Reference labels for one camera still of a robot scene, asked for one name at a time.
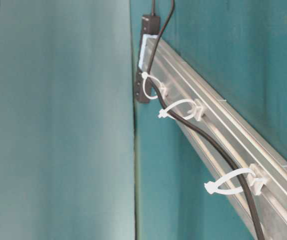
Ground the white ring far from hub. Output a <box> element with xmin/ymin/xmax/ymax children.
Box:
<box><xmin>203</xmin><ymin>163</ymin><xmax>266</xmax><ymax>197</ymax></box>

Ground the black USB hub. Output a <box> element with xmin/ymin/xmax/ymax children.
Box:
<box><xmin>133</xmin><ymin>14</ymin><xmax>160</xmax><ymax>104</ymax></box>

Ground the black USB cable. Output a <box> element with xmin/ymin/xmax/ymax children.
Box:
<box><xmin>147</xmin><ymin>0</ymin><xmax>267</xmax><ymax>240</ymax></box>

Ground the white middle ring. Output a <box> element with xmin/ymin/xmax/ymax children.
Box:
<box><xmin>157</xmin><ymin>98</ymin><xmax>207</xmax><ymax>123</ymax></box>

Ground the white ring near hub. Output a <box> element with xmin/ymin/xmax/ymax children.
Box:
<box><xmin>140</xmin><ymin>71</ymin><xmax>170</xmax><ymax>101</ymax></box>

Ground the silver aluminium rail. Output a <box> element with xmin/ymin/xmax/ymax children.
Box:
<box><xmin>151</xmin><ymin>40</ymin><xmax>287</xmax><ymax>240</ymax></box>

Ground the green table cloth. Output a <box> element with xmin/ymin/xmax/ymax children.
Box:
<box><xmin>0</xmin><ymin>0</ymin><xmax>287</xmax><ymax>240</ymax></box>

